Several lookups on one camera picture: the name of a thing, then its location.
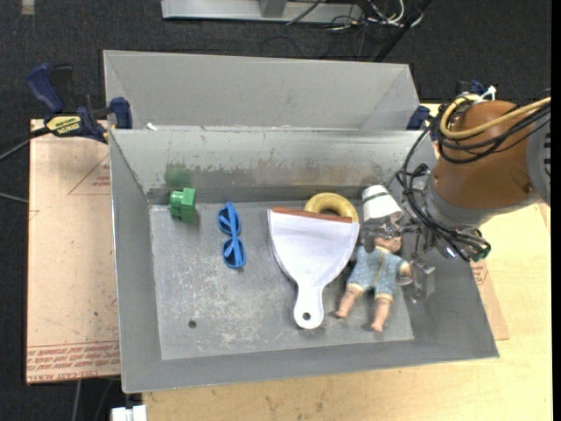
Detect blue sunglasses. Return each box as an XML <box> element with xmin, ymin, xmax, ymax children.
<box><xmin>217</xmin><ymin>201</ymin><xmax>247</xmax><ymax>270</ymax></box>

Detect grey metal bin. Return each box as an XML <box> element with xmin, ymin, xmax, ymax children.
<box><xmin>103</xmin><ymin>49</ymin><xmax>501</xmax><ymax>395</ymax></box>

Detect doll in blue clothes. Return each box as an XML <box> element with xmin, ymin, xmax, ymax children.
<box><xmin>335</xmin><ymin>232</ymin><xmax>414</xmax><ymax>333</ymax></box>

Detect yellow ring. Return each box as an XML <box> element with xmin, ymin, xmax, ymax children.
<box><xmin>303</xmin><ymin>192</ymin><xmax>360</xmax><ymax>224</ymax></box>

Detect green toy camera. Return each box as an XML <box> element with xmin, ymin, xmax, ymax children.
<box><xmin>168</xmin><ymin>187</ymin><xmax>197</xmax><ymax>224</ymax></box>

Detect white cup with green stripe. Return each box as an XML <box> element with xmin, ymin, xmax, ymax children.
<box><xmin>361</xmin><ymin>184</ymin><xmax>403</xmax><ymax>225</ymax></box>

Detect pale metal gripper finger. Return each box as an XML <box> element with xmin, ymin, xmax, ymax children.
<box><xmin>409</xmin><ymin>256</ymin><xmax>437</xmax><ymax>302</ymax></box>
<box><xmin>377</xmin><ymin>221</ymin><xmax>407</xmax><ymax>239</ymax></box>

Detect white dustpan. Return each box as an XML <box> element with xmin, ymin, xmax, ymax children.
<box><xmin>266</xmin><ymin>206</ymin><xmax>361</xmax><ymax>331</ymax></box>

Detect brown cardboard board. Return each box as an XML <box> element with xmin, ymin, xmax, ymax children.
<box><xmin>25</xmin><ymin>118</ymin><xmax>512</xmax><ymax>385</ymax></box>

